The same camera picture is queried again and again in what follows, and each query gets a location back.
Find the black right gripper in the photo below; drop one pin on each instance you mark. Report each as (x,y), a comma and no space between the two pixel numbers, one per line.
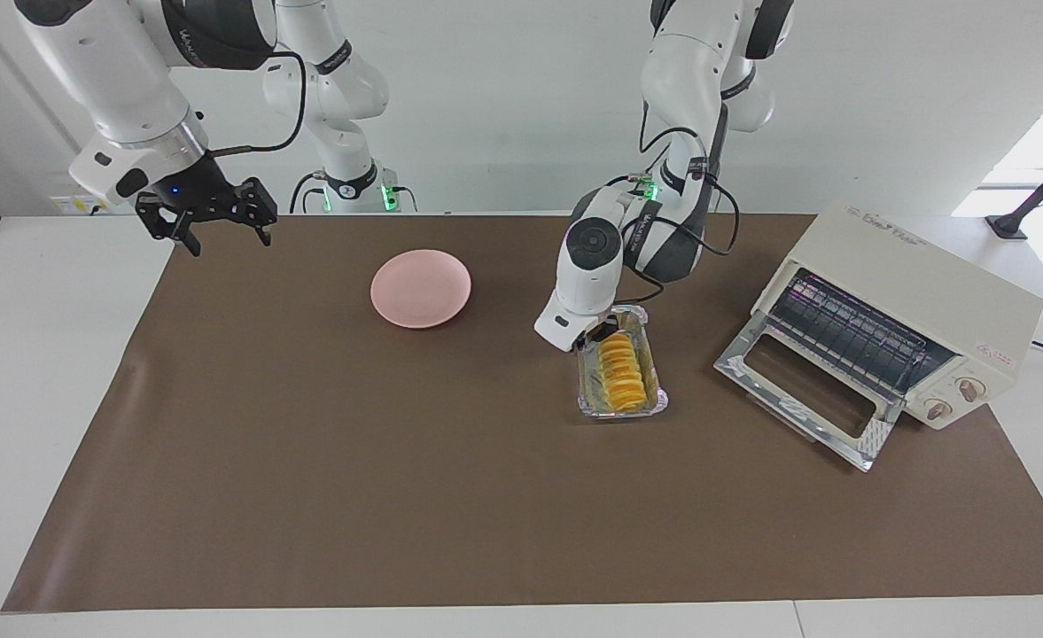
(193,190)

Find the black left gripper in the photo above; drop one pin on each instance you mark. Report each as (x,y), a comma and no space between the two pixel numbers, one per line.
(599,335)

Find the sliced orange bread loaf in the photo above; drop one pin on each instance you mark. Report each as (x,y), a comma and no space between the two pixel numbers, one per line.
(623,377)

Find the aluminium foil tray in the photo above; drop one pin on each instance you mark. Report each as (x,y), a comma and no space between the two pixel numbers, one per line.
(654,399)

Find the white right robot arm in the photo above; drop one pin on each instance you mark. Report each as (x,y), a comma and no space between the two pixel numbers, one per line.
(105,71)

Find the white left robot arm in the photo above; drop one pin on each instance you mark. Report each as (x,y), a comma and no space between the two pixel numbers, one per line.
(587,283)

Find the glass oven door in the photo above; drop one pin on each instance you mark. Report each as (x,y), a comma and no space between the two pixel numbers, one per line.
(805,390)

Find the cream oven knob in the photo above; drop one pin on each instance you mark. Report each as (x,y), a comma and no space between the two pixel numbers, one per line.
(937,409)
(970,388)

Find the cream toaster oven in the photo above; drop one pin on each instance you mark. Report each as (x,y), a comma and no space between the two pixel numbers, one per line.
(955,301)

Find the green lit base connector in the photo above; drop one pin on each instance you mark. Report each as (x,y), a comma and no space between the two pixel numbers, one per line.
(649,188)
(389,195)

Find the pink round plate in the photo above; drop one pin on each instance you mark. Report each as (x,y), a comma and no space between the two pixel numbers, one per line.
(419,288)

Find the brown table mat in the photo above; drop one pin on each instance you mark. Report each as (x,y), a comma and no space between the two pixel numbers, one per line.
(397,487)

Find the long black stand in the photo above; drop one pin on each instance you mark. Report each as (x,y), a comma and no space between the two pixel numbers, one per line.
(1007,228)

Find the white wall socket box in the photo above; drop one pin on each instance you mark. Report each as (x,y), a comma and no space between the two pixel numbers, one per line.
(62,204)

